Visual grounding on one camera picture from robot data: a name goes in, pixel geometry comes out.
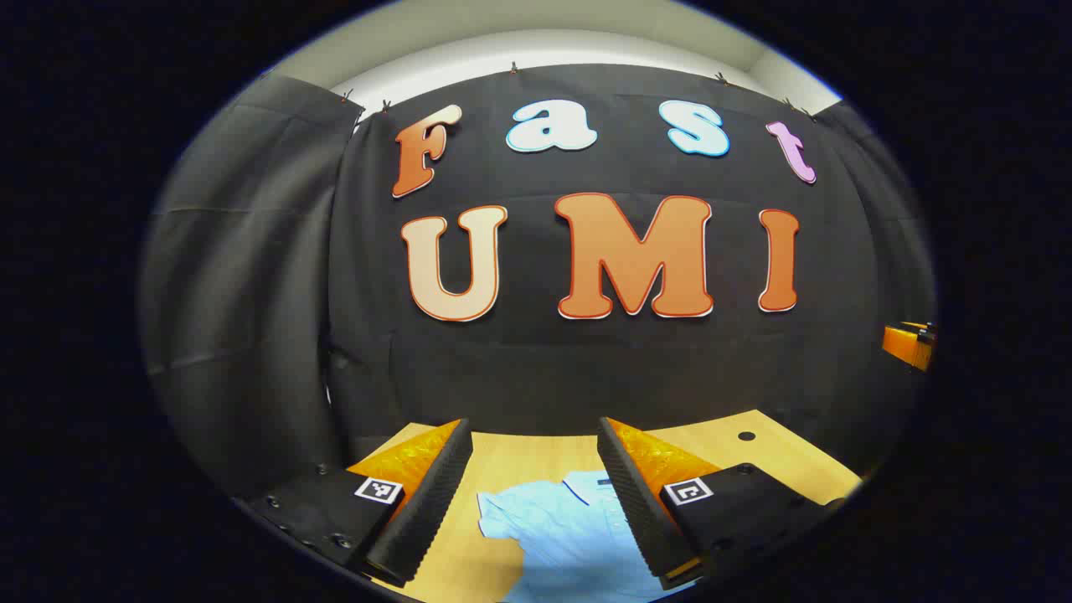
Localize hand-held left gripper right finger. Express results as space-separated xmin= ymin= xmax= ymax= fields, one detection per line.
xmin=596 ymin=416 xmax=847 ymax=591

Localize black backdrop cloth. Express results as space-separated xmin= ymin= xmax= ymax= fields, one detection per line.
xmin=138 ymin=63 xmax=937 ymax=503

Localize light blue T-shirt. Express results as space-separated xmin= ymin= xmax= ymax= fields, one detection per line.
xmin=476 ymin=471 xmax=696 ymax=603

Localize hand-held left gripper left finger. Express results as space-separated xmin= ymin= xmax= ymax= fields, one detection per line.
xmin=234 ymin=417 xmax=475 ymax=587

